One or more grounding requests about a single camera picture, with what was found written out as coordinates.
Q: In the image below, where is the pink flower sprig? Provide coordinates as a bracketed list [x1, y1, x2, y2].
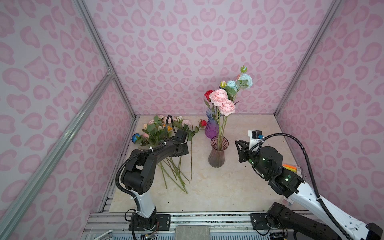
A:
[174, 116, 194, 137]

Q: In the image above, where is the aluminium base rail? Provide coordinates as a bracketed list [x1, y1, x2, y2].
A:
[80, 194, 316, 240]

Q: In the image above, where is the blue flower at wall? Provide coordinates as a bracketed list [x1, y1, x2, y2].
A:
[131, 133, 142, 144]

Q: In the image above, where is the pink carnation sprig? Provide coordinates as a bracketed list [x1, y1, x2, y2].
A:
[209, 81, 237, 150]

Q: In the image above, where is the small red rose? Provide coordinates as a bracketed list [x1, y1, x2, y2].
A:
[190, 120, 207, 177]

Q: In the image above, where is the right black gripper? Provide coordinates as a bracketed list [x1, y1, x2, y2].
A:
[233, 139, 273, 180]

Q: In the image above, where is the purple blue glass vase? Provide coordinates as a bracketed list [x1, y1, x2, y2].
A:
[205, 107, 219, 139]

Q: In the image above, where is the red rose long stem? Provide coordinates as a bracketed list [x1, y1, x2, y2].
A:
[204, 90, 214, 102]

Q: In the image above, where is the smoky pink glass vase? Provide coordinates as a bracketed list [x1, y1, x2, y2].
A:
[208, 136, 229, 168]

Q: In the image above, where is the light blue flower sprig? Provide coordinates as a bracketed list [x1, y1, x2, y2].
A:
[223, 66, 253, 97]

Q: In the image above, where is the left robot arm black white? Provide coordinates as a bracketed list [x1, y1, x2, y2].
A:
[115, 130, 189, 232]

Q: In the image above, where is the left black corrugated cable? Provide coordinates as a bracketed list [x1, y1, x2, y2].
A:
[114, 114, 178, 199]

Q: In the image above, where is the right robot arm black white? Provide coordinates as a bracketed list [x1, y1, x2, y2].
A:
[235, 140, 384, 240]

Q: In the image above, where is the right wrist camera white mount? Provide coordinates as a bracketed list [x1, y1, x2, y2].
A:
[248, 130, 264, 148]

